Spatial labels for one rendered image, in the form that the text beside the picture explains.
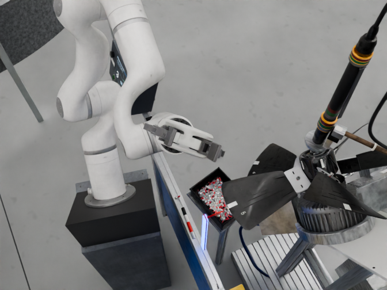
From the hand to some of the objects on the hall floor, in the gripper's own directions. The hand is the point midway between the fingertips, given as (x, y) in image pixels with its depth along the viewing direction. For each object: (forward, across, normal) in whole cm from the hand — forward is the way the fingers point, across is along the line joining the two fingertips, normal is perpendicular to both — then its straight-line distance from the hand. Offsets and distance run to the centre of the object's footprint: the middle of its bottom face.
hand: (193, 145), depth 68 cm
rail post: (-178, -47, -56) cm, 192 cm away
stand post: (-123, -128, -75) cm, 192 cm away
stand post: (-138, -117, -62) cm, 191 cm away
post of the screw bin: (-151, -82, -69) cm, 185 cm away
